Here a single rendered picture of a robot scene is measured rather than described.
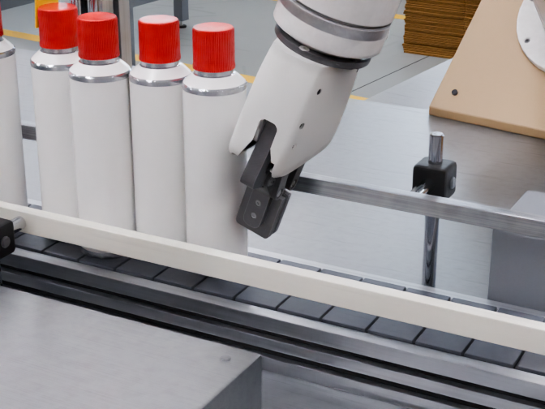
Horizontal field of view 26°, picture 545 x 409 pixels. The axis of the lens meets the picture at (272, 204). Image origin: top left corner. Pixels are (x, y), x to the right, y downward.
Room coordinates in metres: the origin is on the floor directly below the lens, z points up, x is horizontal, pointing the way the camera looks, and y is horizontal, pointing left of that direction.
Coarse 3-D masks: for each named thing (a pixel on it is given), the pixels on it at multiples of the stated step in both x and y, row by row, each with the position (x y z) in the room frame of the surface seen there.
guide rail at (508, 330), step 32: (32, 224) 0.93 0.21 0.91; (64, 224) 0.92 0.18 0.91; (96, 224) 0.91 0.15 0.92; (128, 256) 0.89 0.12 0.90; (160, 256) 0.87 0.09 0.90; (192, 256) 0.86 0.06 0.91; (224, 256) 0.85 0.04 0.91; (288, 288) 0.82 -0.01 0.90; (320, 288) 0.80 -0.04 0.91; (352, 288) 0.79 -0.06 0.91; (384, 288) 0.79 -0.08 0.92; (416, 320) 0.77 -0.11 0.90; (448, 320) 0.76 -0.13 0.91; (480, 320) 0.75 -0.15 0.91; (512, 320) 0.74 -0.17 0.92; (544, 352) 0.72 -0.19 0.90
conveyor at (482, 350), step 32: (64, 256) 0.92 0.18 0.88; (256, 256) 0.92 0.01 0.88; (192, 288) 0.87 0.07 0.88; (224, 288) 0.86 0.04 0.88; (256, 288) 0.86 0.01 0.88; (320, 320) 0.81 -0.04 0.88; (352, 320) 0.81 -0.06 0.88; (384, 320) 0.81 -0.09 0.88; (544, 320) 0.81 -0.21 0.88; (448, 352) 0.76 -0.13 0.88; (480, 352) 0.76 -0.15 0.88; (512, 352) 0.76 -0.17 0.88
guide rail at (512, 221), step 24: (24, 120) 1.05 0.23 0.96; (312, 192) 0.90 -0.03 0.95; (336, 192) 0.89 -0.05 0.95; (360, 192) 0.88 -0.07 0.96; (384, 192) 0.87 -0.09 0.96; (408, 192) 0.86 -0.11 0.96; (432, 216) 0.85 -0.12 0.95; (456, 216) 0.84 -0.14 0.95; (480, 216) 0.83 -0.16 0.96; (504, 216) 0.82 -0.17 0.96; (528, 216) 0.82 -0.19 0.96
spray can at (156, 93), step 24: (144, 24) 0.92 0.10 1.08; (168, 24) 0.92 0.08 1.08; (144, 48) 0.92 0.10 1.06; (168, 48) 0.92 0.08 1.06; (144, 72) 0.92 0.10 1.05; (168, 72) 0.91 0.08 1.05; (144, 96) 0.91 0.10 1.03; (168, 96) 0.91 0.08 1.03; (144, 120) 0.91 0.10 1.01; (168, 120) 0.91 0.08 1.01; (144, 144) 0.91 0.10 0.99; (168, 144) 0.91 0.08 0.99; (144, 168) 0.91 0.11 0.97; (168, 168) 0.91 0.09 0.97; (144, 192) 0.91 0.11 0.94; (168, 192) 0.91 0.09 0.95; (144, 216) 0.91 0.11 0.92; (168, 216) 0.91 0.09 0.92
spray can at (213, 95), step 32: (192, 32) 0.90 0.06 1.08; (224, 32) 0.89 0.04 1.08; (192, 64) 0.90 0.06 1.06; (224, 64) 0.89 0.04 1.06; (192, 96) 0.89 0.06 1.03; (224, 96) 0.88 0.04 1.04; (192, 128) 0.89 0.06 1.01; (224, 128) 0.88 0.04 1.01; (192, 160) 0.89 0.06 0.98; (224, 160) 0.88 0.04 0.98; (192, 192) 0.89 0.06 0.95; (224, 192) 0.88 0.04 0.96; (192, 224) 0.89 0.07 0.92; (224, 224) 0.88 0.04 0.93
